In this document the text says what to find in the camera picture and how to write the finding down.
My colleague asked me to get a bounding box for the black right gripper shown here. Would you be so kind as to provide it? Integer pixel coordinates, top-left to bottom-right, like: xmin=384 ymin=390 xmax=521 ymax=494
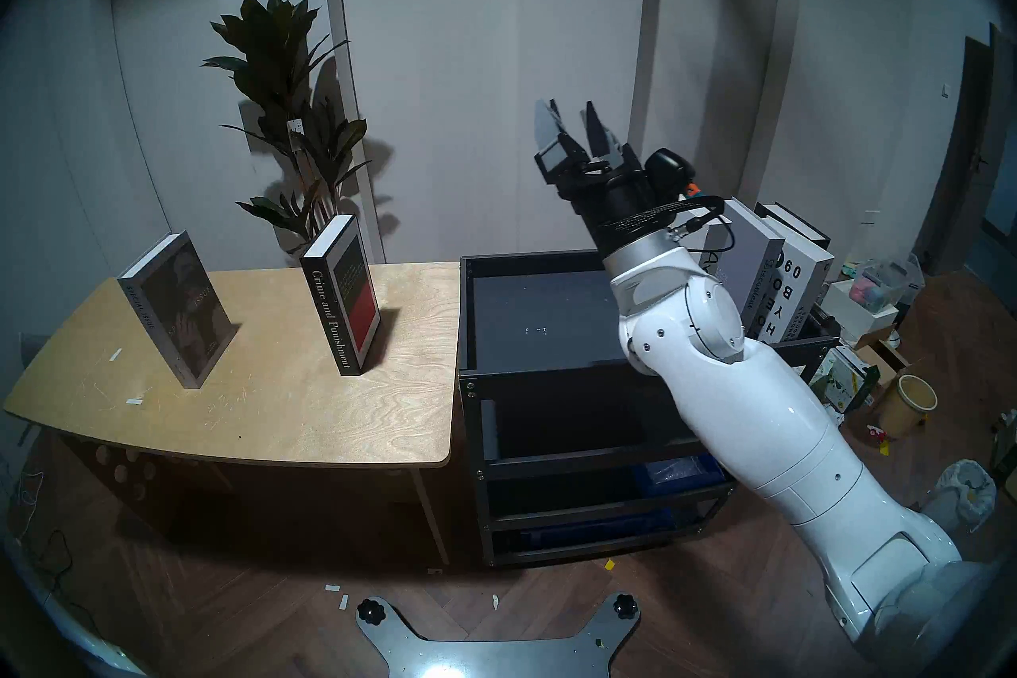
xmin=533 ymin=99 xmax=686 ymax=261

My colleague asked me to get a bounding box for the grey Discontent book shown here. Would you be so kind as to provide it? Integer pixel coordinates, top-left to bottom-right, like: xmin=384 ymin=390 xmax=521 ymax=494
xmin=719 ymin=198 xmax=787 ymax=344

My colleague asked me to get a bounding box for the black Century book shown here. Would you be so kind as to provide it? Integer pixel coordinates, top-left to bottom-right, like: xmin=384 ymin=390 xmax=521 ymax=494
xmin=755 ymin=202 xmax=831 ymax=248

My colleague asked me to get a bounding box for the white Design Hotels yearbook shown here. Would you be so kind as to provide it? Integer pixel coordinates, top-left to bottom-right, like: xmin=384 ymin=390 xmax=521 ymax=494
xmin=763 ymin=224 xmax=835 ymax=345

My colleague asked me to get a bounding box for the Crime and Punishment book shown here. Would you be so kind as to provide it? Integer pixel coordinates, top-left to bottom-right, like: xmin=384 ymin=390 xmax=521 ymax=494
xmin=300 ymin=214 xmax=381 ymax=377

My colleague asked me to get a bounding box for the black metal shelf cart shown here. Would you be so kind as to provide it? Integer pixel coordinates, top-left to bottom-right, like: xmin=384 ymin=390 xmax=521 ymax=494
xmin=457 ymin=247 xmax=839 ymax=566

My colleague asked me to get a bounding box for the light wooden display table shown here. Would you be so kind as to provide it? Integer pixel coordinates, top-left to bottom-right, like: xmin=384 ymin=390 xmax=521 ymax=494
xmin=4 ymin=263 xmax=458 ymax=566

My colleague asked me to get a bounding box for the tall green leafy plant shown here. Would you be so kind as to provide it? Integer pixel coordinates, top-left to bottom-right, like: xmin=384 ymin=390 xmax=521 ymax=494
xmin=200 ymin=0 xmax=374 ymax=264

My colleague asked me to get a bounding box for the white square box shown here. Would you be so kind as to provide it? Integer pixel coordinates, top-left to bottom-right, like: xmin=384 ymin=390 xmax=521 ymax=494
xmin=820 ymin=279 xmax=899 ymax=345

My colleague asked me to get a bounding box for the clear plastic storage box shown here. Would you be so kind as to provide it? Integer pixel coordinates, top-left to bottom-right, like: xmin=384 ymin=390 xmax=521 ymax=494
xmin=849 ymin=255 xmax=926 ymax=313

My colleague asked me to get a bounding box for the blue bin with clear bag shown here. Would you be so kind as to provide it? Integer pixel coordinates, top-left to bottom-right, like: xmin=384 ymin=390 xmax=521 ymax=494
xmin=636 ymin=454 xmax=724 ymax=494

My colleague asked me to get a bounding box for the green and white carton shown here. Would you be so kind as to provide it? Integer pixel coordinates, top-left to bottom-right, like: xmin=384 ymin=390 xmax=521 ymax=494
xmin=822 ymin=343 xmax=881 ymax=413

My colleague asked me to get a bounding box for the brown cardboard box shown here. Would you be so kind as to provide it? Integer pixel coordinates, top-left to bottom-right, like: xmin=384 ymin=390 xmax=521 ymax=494
xmin=854 ymin=335 xmax=915 ymax=383

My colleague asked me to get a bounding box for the dark brown door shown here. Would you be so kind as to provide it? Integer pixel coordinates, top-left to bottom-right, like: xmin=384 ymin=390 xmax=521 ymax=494
xmin=914 ymin=21 xmax=1017 ymax=276

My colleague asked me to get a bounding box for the flat blue plastic crate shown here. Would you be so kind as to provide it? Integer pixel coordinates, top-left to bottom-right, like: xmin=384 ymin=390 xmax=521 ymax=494
xmin=508 ymin=506 xmax=676 ymax=546

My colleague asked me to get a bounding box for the beige round bucket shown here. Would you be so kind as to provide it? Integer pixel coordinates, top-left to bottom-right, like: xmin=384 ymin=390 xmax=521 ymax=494
xmin=876 ymin=375 xmax=938 ymax=440

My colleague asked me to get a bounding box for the grey Special Issue book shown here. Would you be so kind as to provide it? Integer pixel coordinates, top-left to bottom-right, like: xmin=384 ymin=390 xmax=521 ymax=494
xmin=117 ymin=231 xmax=239 ymax=390

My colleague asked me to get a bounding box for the white bin with plastic bag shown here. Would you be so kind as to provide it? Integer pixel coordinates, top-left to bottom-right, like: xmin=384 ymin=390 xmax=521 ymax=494
xmin=926 ymin=460 xmax=997 ymax=534

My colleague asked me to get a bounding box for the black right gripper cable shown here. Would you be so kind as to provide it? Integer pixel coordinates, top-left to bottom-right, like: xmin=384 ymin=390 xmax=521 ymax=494
xmin=667 ymin=196 xmax=737 ymax=258

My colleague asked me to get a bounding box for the grey metal robot base plate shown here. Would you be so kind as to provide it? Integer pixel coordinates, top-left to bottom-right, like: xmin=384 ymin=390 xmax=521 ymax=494
xmin=355 ymin=593 xmax=640 ymax=678

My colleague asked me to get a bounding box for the black floor cable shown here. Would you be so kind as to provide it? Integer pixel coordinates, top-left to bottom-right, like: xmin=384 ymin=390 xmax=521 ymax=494
xmin=16 ymin=529 xmax=76 ymax=583

